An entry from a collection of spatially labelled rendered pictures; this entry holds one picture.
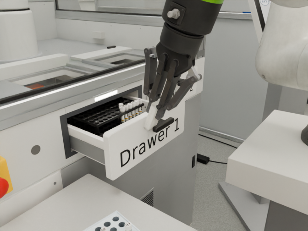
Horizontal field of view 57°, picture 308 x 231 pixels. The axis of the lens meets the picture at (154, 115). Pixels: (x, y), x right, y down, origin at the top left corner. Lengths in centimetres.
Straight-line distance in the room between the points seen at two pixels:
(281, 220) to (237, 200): 98
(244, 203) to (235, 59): 110
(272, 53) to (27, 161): 63
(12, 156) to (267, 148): 58
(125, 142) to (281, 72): 43
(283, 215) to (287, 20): 50
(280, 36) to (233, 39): 156
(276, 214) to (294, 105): 82
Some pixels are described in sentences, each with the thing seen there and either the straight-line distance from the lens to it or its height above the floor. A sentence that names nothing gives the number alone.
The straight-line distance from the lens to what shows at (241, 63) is 233.
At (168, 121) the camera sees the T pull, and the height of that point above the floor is 91.
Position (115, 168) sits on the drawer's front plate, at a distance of 61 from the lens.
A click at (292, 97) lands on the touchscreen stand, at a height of 70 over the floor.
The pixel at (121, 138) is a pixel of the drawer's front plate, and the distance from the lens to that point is 59.
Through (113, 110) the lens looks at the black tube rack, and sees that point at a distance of 74.
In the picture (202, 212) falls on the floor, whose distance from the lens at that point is 177.
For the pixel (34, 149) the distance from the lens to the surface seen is 66.
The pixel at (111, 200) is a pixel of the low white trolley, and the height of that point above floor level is 76.
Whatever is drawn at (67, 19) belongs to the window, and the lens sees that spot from 67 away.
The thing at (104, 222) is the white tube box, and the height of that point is 79.
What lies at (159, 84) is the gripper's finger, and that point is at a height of 102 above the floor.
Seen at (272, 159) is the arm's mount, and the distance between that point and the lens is 71.
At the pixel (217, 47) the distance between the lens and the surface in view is 239.
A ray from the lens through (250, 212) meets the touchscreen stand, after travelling 178.
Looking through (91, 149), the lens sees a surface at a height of 86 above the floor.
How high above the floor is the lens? 119
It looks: 24 degrees down
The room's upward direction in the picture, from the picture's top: straight up
